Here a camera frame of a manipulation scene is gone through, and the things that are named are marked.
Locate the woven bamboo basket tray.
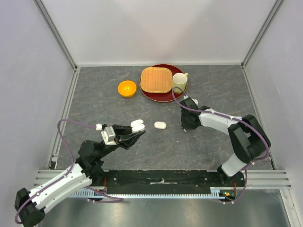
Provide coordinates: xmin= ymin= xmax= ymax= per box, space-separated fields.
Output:
xmin=140 ymin=67 xmax=172 ymax=93

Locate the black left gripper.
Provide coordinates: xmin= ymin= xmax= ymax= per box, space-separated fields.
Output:
xmin=97 ymin=123 xmax=146 ymax=159

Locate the white earbud charging case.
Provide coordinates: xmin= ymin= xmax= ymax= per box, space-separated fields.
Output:
xmin=154 ymin=121 xmax=167 ymax=130

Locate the orange plastic bowl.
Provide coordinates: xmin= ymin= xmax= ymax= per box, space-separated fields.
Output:
xmin=117 ymin=80 xmax=137 ymax=98

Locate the aluminium frame post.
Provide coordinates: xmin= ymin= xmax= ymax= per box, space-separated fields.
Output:
xmin=33 ymin=0 xmax=78 ymax=70
xmin=241 ymin=0 xmax=284 ymax=69

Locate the light blue cable duct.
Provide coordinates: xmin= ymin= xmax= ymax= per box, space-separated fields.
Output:
xmin=69 ymin=188 xmax=236 ymax=199

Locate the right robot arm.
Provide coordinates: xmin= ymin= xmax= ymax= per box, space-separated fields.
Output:
xmin=179 ymin=97 xmax=271 ymax=186

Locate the pale green mug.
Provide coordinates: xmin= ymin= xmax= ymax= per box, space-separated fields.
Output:
xmin=172 ymin=73 xmax=188 ymax=94

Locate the small white charging case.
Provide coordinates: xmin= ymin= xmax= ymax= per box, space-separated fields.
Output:
xmin=131 ymin=119 xmax=145 ymax=133

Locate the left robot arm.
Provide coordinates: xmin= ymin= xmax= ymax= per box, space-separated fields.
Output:
xmin=14 ymin=120 xmax=145 ymax=227

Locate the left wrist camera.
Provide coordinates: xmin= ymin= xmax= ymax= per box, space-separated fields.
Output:
xmin=101 ymin=126 xmax=116 ymax=145

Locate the aluminium frame post left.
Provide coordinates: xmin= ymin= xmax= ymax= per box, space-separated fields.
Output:
xmin=33 ymin=0 xmax=78 ymax=70

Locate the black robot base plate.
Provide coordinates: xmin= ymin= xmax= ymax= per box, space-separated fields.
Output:
xmin=92 ymin=170 xmax=245 ymax=195

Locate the aluminium frame post right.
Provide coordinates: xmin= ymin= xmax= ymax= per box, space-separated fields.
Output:
xmin=241 ymin=0 xmax=284 ymax=69

